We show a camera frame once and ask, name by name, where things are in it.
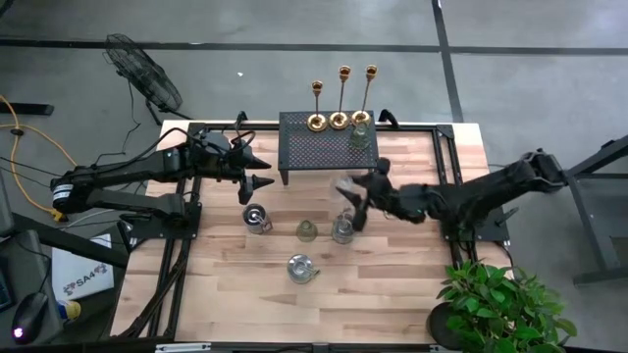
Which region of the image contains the clear glass jar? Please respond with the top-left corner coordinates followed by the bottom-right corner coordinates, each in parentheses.
top-left (331, 208), bottom-right (357, 245)
top-left (241, 203), bottom-right (274, 235)

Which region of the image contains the tall gold candlestick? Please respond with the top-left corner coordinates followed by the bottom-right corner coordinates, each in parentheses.
top-left (328, 65), bottom-right (352, 131)
top-left (350, 64), bottom-right (379, 127)

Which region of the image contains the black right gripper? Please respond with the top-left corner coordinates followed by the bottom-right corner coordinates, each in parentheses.
top-left (335, 156), bottom-right (408, 232)

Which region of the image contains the yellow extension cord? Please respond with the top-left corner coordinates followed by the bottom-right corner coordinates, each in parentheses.
top-left (0, 95), bottom-right (79, 223)

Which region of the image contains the short gold candlestick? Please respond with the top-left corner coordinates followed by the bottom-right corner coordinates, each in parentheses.
top-left (306, 79), bottom-right (329, 133)

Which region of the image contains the black computer mouse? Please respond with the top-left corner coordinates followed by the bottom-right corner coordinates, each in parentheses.
top-left (10, 291), bottom-right (50, 345)

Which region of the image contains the small yellow blue object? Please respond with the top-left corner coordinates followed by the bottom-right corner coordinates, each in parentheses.
top-left (56, 298), bottom-right (82, 325)

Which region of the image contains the black plant pot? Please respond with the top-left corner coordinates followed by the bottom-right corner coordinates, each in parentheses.
top-left (425, 301), bottom-right (467, 352)

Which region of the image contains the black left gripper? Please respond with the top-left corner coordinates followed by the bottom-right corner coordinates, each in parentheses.
top-left (195, 129), bottom-right (277, 207)

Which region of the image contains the black aluminium table frame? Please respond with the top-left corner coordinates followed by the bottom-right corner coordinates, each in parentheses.
top-left (110, 121), bottom-right (511, 339)

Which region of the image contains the white printed paper sheet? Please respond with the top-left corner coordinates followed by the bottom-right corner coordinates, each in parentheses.
top-left (51, 233), bottom-right (116, 302)

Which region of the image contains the black slanted stand leg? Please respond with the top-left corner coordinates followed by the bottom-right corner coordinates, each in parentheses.
top-left (12, 211), bottom-right (130, 270)

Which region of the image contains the black metal stand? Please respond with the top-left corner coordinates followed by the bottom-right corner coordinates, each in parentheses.
top-left (563, 134), bottom-right (628, 286)

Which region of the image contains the green leafy plant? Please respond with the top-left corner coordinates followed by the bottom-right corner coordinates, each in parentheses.
top-left (436, 259), bottom-right (579, 353)

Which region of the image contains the black floor fan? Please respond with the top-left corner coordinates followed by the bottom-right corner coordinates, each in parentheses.
top-left (101, 32), bottom-right (193, 126)

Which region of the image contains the black perforated metal shelf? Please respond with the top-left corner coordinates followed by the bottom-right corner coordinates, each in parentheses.
top-left (277, 110), bottom-right (381, 186)

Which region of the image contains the grey side desk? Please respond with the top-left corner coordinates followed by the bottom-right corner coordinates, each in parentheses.
top-left (0, 227), bottom-right (68, 353)

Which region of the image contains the black floor bar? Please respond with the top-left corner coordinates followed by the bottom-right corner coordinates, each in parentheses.
top-left (0, 102), bottom-right (55, 118)

